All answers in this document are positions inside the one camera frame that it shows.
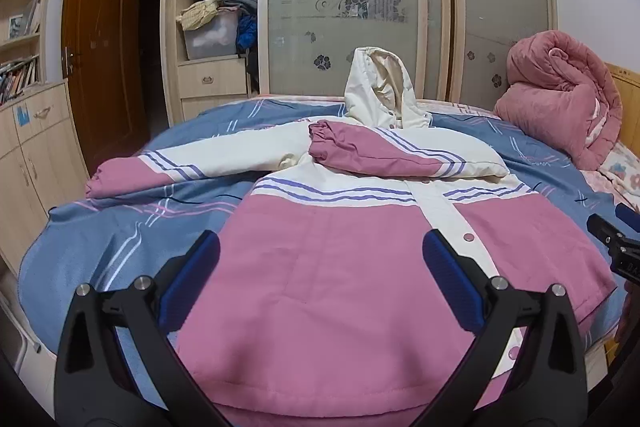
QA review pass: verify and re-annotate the brown wooden door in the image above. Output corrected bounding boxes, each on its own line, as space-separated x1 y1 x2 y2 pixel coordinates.
61 0 151 158

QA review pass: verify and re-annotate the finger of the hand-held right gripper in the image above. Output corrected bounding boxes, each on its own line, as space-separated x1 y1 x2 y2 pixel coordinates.
615 203 640 229
587 213 640 254

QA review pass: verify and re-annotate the pale yellow cloth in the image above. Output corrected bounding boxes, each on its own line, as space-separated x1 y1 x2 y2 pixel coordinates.
177 0 223 31

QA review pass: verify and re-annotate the blue striped bed sheet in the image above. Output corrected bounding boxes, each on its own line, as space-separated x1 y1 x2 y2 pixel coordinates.
17 99 640 408

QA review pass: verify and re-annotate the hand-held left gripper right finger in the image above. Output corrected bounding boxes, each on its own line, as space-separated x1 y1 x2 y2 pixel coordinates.
407 228 588 427

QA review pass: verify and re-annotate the pink and white hooded jacket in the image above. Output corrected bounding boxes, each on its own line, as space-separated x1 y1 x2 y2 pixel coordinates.
85 47 618 427

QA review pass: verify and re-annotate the wooden headboard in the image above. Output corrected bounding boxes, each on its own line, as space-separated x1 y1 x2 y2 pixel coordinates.
605 63 640 158

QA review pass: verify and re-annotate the row of books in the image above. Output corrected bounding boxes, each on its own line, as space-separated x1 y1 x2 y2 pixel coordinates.
0 57 40 105

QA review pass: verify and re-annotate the rolled pink quilt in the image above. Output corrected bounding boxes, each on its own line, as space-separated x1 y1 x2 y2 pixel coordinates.
494 30 625 171

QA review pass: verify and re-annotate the beige wardrobe with glass doors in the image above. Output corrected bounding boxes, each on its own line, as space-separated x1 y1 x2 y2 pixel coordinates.
159 0 558 122

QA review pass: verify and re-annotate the floral bed sheet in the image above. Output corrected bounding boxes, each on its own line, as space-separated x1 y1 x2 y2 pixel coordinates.
582 142 640 198

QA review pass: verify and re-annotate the beige wardrobe drawer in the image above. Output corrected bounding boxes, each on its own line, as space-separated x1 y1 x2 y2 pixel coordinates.
177 57 249 100

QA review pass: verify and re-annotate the blue garment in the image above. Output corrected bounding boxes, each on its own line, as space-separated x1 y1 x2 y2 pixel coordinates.
236 14 257 52

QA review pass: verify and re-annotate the clear plastic storage bin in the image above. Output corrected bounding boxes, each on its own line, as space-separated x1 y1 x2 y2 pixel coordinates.
182 9 240 61

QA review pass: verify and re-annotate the beige wooden cabinet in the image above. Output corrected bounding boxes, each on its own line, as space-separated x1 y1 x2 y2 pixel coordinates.
0 79 91 273

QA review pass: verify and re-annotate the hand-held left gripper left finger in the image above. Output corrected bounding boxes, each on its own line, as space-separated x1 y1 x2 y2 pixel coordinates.
54 230 233 427

